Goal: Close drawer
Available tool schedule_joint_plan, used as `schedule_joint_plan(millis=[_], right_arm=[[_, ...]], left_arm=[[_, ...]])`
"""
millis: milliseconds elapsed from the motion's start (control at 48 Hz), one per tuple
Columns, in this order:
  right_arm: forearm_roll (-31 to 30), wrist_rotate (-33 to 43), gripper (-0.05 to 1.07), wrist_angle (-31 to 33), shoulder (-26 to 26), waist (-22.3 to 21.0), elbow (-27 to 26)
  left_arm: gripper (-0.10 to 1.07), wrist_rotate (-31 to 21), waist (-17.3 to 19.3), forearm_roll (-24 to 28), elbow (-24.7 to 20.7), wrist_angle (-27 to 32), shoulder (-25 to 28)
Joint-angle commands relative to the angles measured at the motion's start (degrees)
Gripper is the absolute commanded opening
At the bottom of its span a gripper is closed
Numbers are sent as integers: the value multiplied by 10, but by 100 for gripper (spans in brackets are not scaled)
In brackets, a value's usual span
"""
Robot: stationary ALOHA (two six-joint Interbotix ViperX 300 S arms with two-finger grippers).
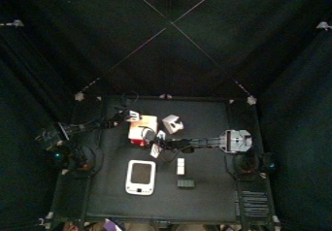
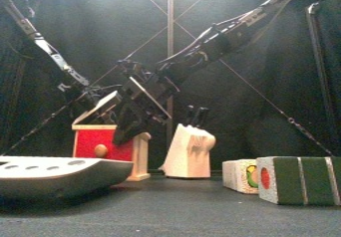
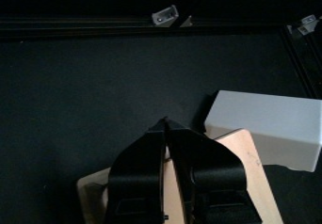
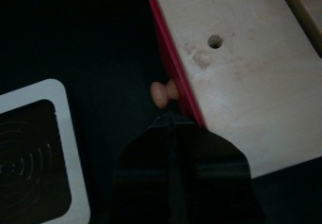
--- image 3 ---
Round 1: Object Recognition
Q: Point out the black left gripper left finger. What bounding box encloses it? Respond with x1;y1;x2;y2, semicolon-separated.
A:
102;117;168;224

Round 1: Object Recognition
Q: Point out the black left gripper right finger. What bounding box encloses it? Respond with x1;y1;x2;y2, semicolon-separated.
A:
165;118;264;224

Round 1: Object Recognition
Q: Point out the light wooden drawer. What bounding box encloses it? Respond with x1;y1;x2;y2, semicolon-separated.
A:
74;167;110;224

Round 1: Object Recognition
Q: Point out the white plastic box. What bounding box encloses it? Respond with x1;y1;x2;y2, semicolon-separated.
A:
203;89;322;173

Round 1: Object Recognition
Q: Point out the black aluminium frame rail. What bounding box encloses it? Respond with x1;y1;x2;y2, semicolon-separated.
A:
279;23;322;101
0;15;293;40

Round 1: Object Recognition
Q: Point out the silver corner bracket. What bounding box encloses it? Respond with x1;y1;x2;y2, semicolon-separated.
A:
150;4;181;28
295;14;317;37

